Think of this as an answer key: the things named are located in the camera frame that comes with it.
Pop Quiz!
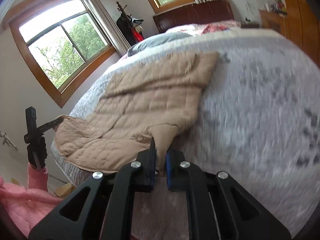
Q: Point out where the grey pillow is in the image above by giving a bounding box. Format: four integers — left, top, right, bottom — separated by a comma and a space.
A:
127, 32, 191, 57

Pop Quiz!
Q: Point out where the black gloved left hand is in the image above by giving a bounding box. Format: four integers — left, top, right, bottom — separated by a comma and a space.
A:
27, 136, 48, 171

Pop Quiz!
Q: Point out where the beige quilted jacket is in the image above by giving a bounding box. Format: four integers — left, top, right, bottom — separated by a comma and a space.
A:
54, 51, 219, 173

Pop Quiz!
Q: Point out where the grey curtain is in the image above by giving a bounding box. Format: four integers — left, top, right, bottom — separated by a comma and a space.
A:
83, 0, 131, 56

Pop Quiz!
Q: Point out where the wooden wardrobe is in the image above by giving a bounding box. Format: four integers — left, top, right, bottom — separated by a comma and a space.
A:
285, 0, 319, 65

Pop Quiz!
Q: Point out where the pink knitted sleeve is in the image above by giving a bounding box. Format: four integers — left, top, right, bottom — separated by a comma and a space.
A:
1, 164, 62, 237

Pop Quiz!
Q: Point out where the coat rack with clothes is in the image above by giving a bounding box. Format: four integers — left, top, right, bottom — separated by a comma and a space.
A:
116, 2, 144, 46

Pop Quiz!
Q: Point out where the pink floral bedding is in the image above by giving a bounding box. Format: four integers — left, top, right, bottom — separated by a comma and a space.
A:
166, 20, 241, 36

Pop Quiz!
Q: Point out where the wooden desk with items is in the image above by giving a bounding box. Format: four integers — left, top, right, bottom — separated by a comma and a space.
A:
259, 0, 289, 37

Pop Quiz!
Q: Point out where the side window wooden frame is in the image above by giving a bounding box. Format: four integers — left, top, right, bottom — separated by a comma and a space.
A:
3, 0, 116, 107

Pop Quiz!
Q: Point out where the grey patterned quilt bedspread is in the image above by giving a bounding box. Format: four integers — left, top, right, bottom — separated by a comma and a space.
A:
50, 27, 320, 240

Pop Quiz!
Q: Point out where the dark wooden headboard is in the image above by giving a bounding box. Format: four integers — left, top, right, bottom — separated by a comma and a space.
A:
153, 0, 234, 33

